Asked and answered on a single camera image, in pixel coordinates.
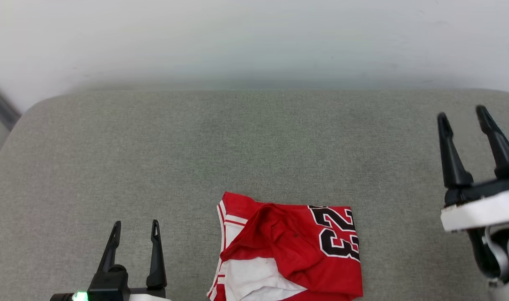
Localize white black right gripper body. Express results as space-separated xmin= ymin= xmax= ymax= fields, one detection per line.
xmin=440 ymin=176 xmax=509 ymax=232

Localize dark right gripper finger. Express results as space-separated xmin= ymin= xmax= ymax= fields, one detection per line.
xmin=476 ymin=105 xmax=509 ymax=180
xmin=437 ymin=112 xmax=473 ymax=189

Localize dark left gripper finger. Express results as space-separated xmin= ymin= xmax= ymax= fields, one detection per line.
xmin=97 ymin=222 xmax=122 ymax=272
xmin=147 ymin=219 xmax=167 ymax=288

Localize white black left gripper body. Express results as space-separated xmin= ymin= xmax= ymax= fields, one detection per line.
xmin=49 ymin=265 xmax=171 ymax=301

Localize red white basketball jersey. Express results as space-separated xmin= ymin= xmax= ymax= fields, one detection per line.
xmin=207 ymin=191 xmax=363 ymax=301

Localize grey fabric sofa cushion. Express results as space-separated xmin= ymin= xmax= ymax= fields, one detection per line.
xmin=0 ymin=89 xmax=509 ymax=301

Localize dark grey baseboard strip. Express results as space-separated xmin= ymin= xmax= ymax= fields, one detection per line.
xmin=0 ymin=82 xmax=21 ymax=131

